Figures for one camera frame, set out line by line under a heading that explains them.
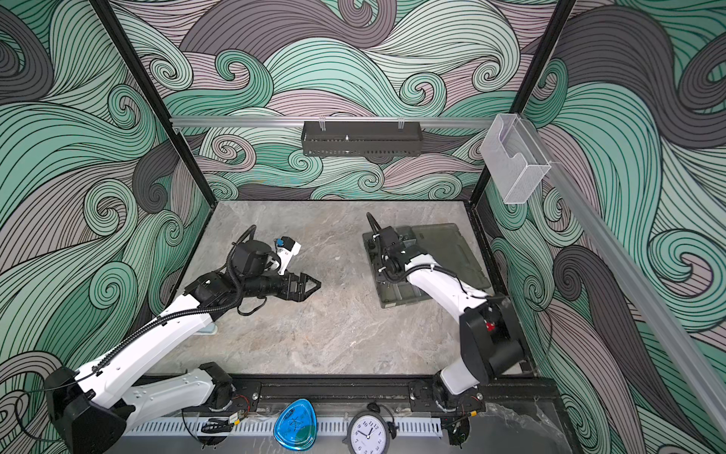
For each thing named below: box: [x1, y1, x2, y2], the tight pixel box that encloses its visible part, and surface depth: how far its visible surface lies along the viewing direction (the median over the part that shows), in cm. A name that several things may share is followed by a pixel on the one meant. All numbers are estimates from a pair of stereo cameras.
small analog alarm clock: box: [342, 401, 399, 454], surface depth 67 cm
